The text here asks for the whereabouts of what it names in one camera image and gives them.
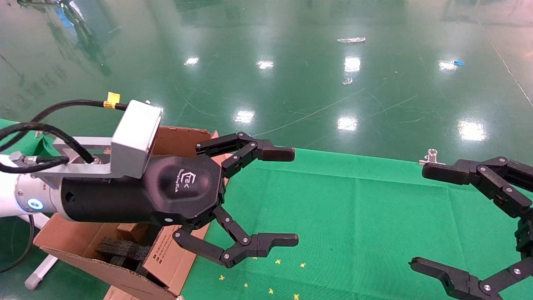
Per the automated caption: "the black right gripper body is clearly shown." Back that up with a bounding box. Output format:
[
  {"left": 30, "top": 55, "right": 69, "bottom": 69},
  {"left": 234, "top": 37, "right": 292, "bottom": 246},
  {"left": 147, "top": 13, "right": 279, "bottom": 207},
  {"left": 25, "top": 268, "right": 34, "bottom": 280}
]
[{"left": 516, "top": 217, "right": 533, "bottom": 255}]

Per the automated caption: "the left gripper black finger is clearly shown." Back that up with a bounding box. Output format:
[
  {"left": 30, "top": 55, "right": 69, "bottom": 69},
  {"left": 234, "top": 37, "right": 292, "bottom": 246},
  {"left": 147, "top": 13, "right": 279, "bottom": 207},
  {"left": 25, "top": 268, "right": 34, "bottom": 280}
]
[
  {"left": 173, "top": 206, "right": 299, "bottom": 268},
  {"left": 195, "top": 132, "right": 296, "bottom": 180}
]

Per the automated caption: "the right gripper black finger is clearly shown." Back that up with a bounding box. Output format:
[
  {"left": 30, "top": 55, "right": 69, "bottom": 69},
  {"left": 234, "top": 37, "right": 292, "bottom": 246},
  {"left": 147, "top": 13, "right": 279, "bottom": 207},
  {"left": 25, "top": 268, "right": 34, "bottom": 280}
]
[
  {"left": 421, "top": 157, "right": 533, "bottom": 219},
  {"left": 409, "top": 257, "right": 533, "bottom": 300}
]

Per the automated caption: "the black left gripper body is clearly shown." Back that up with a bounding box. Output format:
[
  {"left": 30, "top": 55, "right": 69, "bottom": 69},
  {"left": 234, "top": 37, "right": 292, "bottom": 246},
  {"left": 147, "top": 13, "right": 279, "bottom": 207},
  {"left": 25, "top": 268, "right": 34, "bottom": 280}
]
[{"left": 58, "top": 154, "right": 227, "bottom": 228}]

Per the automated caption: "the small brown cardboard box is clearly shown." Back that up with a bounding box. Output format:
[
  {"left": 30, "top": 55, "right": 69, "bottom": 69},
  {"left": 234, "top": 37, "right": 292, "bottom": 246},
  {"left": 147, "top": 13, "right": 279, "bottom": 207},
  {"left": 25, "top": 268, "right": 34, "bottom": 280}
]
[{"left": 117, "top": 222, "right": 152, "bottom": 244}]

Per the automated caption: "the large open cardboard carton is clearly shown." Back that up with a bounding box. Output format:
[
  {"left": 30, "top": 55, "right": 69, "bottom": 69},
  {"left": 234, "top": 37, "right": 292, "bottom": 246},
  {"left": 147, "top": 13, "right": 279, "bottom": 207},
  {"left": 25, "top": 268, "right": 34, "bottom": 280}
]
[{"left": 32, "top": 125, "right": 234, "bottom": 300}]

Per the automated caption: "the black foam insert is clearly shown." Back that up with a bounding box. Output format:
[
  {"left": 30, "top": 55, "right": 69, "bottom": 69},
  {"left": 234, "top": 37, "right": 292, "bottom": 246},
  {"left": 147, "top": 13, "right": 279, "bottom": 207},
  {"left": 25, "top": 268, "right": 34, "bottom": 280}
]
[{"left": 97, "top": 237, "right": 152, "bottom": 276}]

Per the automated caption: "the large green table cloth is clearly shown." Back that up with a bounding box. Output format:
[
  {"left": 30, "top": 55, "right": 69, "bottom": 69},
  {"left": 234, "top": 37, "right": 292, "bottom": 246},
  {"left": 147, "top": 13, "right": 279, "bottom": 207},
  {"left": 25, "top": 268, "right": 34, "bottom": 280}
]
[{"left": 181, "top": 144, "right": 533, "bottom": 300}]

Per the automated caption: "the white tubular table leg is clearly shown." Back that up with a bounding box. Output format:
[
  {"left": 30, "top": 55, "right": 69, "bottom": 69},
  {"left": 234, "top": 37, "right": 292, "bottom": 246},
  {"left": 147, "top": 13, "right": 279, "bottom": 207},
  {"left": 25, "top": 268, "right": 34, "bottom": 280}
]
[{"left": 23, "top": 215, "right": 59, "bottom": 290}]

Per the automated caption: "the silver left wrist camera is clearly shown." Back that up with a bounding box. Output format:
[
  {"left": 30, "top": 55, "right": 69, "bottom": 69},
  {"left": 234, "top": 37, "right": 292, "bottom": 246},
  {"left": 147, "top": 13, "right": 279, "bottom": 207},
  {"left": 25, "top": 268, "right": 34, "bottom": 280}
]
[{"left": 52, "top": 99, "right": 163, "bottom": 180}]

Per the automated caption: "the black cable with yellow tag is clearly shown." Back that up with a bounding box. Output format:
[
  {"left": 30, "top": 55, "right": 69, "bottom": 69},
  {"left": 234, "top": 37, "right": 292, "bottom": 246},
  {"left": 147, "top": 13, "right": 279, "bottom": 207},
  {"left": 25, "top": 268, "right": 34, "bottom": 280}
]
[{"left": 29, "top": 92, "right": 130, "bottom": 125}]

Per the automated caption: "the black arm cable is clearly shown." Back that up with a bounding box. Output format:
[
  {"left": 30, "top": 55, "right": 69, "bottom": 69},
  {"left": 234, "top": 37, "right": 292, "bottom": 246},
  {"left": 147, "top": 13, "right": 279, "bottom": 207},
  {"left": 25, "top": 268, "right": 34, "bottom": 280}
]
[{"left": 0, "top": 122, "right": 95, "bottom": 173}]

